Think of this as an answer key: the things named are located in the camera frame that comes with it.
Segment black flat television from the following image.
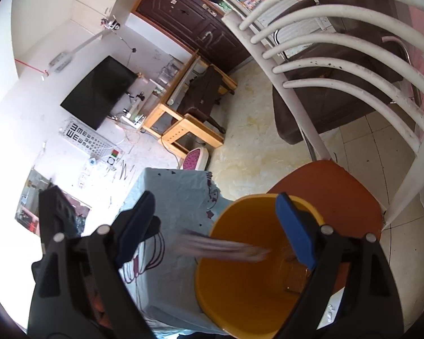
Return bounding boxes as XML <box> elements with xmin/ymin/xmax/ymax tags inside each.
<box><xmin>60</xmin><ymin>56</ymin><xmax>137</xmax><ymax>131</ymax></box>

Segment dark brown door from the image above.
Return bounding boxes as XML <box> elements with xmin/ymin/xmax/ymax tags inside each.
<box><xmin>132</xmin><ymin>0</ymin><xmax>253</xmax><ymax>75</ymax></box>

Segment light blue printed tablecloth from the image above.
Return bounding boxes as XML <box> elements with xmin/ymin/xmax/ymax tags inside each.
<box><xmin>118</xmin><ymin>168</ymin><xmax>234</xmax><ymax>339</ymax></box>

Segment yellow plastic bucket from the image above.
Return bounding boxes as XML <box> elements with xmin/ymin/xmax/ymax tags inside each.
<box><xmin>194</xmin><ymin>194</ymin><xmax>326</xmax><ymax>339</ymax></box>

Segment pink dotted scale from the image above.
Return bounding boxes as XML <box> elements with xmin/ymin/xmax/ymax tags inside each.
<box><xmin>182</xmin><ymin>147</ymin><xmax>210</xmax><ymax>171</ymax></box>

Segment white slatted chair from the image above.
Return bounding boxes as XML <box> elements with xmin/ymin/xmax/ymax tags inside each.
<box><xmin>221</xmin><ymin>0</ymin><xmax>424</xmax><ymax>225</ymax></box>

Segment brown office chair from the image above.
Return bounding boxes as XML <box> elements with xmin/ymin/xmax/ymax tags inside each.
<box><xmin>177</xmin><ymin>65</ymin><xmax>227</xmax><ymax>135</ymax></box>

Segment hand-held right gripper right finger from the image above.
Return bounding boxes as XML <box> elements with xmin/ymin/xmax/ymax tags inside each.
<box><xmin>269</xmin><ymin>192</ymin><xmax>407</xmax><ymax>339</ymax></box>

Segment light wooden stool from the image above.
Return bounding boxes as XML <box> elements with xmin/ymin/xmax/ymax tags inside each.
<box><xmin>161</xmin><ymin>113</ymin><xmax>225</xmax><ymax>159</ymax></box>

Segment white wall power strip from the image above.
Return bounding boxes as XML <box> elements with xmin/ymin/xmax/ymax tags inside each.
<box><xmin>49</xmin><ymin>52</ymin><xmax>73</xmax><ymax>73</ymax></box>

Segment orange round stool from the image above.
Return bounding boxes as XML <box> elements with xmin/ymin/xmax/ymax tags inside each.
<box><xmin>267</xmin><ymin>160</ymin><xmax>384</xmax><ymax>292</ymax></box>

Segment interior wall window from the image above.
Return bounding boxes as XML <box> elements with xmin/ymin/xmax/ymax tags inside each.
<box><xmin>14</xmin><ymin>169</ymin><xmax>92</xmax><ymax>234</ymax></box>

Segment clear plastic desk boxes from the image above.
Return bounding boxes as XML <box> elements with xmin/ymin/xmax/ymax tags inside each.
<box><xmin>155</xmin><ymin>60</ymin><xmax>184</xmax><ymax>89</ymax></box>

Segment white small appliance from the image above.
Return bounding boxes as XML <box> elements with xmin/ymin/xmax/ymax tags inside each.
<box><xmin>120</xmin><ymin>109</ymin><xmax>145</xmax><ymax>128</ymax></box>

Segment wall mounted camera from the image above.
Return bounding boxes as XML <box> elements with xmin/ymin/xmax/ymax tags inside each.
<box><xmin>99</xmin><ymin>16</ymin><xmax>122</xmax><ymax>31</ymax></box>

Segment white eye chart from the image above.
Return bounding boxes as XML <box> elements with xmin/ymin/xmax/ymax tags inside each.
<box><xmin>58</xmin><ymin>117</ymin><xmax>122</xmax><ymax>165</ymax></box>

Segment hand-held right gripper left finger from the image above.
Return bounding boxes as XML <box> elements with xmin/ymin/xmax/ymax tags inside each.
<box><xmin>27</xmin><ymin>191</ymin><xmax>161</xmax><ymax>339</ymax></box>

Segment dark brown cushioned chair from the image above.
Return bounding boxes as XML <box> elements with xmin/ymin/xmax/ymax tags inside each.
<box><xmin>272</xmin><ymin>0</ymin><xmax>424</xmax><ymax>145</ymax></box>

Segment light wooden desk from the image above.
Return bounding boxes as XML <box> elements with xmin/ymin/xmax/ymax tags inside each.
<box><xmin>141</xmin><ymin>51</ymin><xmax>238</xmax><ymax>138</ymax></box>

